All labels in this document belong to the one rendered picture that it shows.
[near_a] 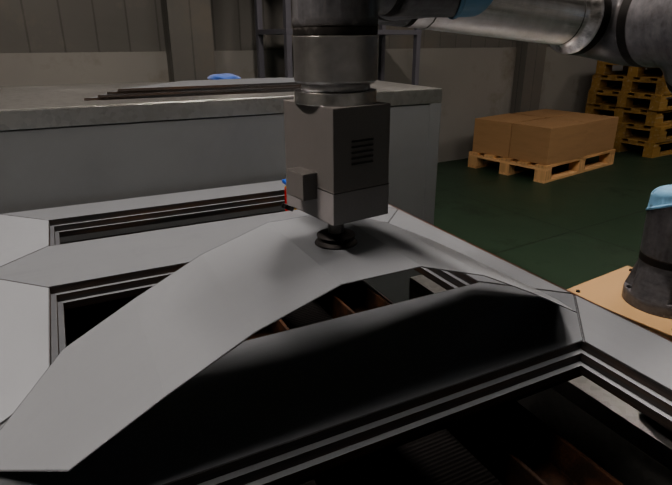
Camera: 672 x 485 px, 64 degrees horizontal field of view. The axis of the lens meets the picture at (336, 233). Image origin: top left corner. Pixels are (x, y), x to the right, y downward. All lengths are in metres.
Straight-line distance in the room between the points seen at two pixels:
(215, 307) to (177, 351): 0.05
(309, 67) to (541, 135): 4.57
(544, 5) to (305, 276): 0.47
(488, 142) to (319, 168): 4.85
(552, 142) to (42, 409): 4.71
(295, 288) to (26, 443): 0.25
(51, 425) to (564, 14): 0.72
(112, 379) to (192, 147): 0.87
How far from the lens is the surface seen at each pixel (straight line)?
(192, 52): 4.03
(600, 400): 0.91
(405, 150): 1.55
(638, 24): 0.81
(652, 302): 1.14
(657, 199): 1.12
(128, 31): 4.07
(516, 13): 0.73
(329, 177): 0.47
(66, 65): 4.00
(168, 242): 0.97
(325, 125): 0.46
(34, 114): 1.27
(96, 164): 1.29
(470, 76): 5.70
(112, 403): 0.48
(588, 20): 0.81
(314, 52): 0.47
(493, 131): 5.26
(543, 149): 4.99
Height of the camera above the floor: 1.18
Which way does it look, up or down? 20 degrees down
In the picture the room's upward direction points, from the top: straight up
